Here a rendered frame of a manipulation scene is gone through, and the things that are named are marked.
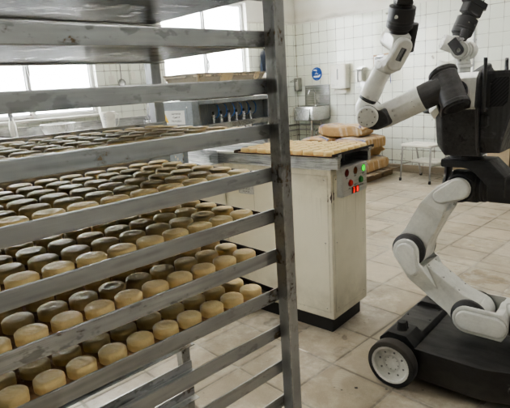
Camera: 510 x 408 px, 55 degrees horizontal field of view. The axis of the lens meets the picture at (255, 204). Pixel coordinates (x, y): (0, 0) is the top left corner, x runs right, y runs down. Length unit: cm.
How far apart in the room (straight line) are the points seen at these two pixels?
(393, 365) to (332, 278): 51
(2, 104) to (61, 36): 13
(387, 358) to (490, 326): 42
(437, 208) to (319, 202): 57
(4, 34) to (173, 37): 27
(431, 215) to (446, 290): 32
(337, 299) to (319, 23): 555
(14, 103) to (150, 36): 24
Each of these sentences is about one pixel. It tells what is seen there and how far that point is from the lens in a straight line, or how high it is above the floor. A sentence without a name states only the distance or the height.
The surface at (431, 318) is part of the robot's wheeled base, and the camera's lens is 233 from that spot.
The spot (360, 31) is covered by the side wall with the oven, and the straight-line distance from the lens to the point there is 709.
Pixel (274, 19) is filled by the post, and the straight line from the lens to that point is 99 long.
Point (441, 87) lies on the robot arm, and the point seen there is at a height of 119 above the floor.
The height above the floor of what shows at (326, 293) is 22.
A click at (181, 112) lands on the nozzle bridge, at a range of 258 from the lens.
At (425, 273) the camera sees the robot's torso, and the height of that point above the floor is 44.
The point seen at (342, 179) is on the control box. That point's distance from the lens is 229.
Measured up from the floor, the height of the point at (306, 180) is 78.
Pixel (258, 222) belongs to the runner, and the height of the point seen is 96.
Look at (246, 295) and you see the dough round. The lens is 110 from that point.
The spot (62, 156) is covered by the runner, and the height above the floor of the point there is 115.
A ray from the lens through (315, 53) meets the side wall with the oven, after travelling 755.
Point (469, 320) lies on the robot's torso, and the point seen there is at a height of 29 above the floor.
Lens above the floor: 123
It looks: 14 degrees down
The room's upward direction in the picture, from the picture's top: 4 degrees counter-clockwise
